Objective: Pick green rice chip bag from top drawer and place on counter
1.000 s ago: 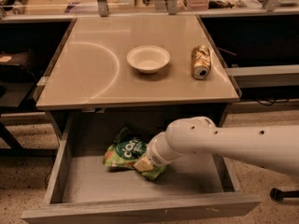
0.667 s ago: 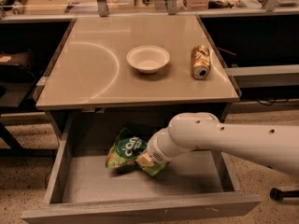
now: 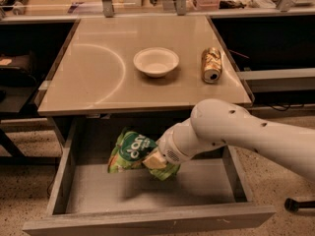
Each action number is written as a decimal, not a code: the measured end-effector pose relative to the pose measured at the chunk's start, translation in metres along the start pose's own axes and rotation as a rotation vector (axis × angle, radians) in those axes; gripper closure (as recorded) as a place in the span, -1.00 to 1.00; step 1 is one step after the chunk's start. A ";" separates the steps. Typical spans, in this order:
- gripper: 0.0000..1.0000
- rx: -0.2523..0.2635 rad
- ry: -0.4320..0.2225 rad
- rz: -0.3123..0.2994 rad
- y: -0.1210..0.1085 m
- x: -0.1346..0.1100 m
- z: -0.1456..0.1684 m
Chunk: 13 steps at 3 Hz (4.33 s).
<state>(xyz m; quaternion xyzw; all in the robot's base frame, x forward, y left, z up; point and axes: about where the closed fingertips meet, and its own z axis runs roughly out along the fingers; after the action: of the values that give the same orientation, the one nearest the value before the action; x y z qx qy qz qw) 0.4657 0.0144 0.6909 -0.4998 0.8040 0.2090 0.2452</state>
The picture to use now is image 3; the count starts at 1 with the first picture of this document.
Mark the open grey drawer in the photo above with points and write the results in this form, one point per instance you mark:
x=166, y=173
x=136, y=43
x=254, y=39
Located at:
x=208, y=193

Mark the black device on shelf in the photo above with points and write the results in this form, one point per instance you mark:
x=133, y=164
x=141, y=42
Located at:
x=18, y=7

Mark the white bowl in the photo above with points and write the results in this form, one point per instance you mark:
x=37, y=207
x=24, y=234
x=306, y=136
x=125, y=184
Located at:
x=156, y=62

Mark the green rice chip bag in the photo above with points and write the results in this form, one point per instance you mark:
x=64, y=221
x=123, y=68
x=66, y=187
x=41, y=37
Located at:
x=130, y=150

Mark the gold soda can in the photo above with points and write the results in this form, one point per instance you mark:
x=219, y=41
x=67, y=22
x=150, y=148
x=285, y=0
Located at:
x=211, y=66

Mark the black chair base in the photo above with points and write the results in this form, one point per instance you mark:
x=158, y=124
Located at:
x=294, y=206

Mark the grey counter cabinet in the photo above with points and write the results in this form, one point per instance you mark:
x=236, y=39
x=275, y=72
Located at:
x=96, y=74

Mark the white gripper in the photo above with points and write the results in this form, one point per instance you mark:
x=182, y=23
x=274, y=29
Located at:
x=168, y=147

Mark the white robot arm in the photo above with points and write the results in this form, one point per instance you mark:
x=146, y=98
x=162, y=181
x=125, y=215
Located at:
x=215, y=123

